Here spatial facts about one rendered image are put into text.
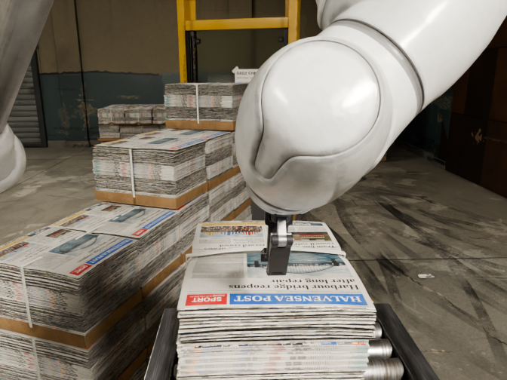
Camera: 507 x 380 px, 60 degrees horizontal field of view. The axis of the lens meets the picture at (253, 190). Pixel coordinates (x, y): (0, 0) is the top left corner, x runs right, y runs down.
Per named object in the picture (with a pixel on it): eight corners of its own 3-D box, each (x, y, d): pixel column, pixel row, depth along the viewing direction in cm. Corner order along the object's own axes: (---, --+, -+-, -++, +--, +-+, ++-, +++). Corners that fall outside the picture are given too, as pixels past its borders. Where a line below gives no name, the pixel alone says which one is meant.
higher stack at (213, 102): (173, 311, 254) (161, 83, 220) (196, 287, 282) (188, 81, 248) (235, 322, 243) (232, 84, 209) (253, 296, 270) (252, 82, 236)
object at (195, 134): (133, 136, 200) (133, 134, 200) (164, 129, 226) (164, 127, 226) (206, 141, 188) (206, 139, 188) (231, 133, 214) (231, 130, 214)
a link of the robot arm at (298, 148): (296, 243, 38) (392, 142, 41) (335, 219, 23) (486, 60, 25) (210, 159, 40) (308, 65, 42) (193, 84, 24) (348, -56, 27)
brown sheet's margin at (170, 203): (95, 200, 180) (93, 190, 179) (135, 183, 206) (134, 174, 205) (176, 209, 168) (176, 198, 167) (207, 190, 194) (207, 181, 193)
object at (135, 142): (93, 147, 174) (93, 144, 174) (135, 136, 200) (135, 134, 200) (175, 152, 163) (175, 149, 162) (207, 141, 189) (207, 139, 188)
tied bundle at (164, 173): (94, 201, 180) (89, 146, 174) (135, 185, 207) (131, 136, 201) (176, 211, 168) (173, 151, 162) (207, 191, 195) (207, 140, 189)
